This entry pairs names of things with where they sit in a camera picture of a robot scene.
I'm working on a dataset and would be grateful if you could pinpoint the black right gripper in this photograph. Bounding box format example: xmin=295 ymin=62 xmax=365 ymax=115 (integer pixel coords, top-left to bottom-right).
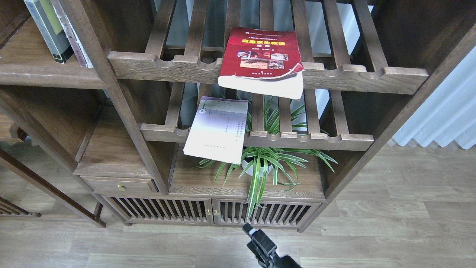
xmin=242 ymin=223 xmax=301 ymax=268

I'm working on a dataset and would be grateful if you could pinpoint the worn white upright book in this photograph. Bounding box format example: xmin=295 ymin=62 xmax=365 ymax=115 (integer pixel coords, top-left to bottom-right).
xmin=50 ymin=0 xmax=94 ymax=68

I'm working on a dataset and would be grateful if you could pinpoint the pale purple paperback book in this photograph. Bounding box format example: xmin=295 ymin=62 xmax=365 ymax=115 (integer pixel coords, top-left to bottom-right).
xmin=183 ymin=96 xmax=248 ymax=164

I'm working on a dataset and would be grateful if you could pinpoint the brass drawer knob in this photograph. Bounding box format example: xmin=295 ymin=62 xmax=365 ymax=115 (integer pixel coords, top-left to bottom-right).
xmin=117 ymin=184 xmax=125 ymax=192

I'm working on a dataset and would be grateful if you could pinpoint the white plant pot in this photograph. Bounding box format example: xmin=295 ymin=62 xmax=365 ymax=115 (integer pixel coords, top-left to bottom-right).
xmin=241 ymin=157 xmax=273 ymax=178

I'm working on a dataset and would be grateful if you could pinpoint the green spider plant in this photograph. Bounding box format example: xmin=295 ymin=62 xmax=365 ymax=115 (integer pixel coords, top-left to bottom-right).
xmin=195 ymin=95 xmax=338 ymax=221

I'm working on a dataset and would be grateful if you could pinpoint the black green cover book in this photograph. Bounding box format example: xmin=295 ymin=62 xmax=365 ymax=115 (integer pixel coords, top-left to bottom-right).
xmin=24 ymin=0 xmax=73 ymax=63

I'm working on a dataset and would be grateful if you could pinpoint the wooden furniture at left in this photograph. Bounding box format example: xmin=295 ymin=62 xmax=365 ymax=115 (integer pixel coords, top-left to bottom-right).
xmin=0 ymin=112 xmax=107 ymax=228

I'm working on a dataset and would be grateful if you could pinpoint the red thick book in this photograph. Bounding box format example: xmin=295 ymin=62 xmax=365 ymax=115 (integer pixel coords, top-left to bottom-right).
xmin=218 ymin=27 xmax=304 ymax=99

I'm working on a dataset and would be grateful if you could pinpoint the white curtain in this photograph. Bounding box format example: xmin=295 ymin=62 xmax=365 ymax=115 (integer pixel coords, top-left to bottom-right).
xmin=393 ymin=49 xmax=476 ymax=149

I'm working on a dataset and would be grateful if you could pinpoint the dark wooden bookshelf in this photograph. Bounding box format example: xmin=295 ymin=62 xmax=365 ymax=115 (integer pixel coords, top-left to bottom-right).
xmin=1 ymin=0 xmax=475 ymax=232

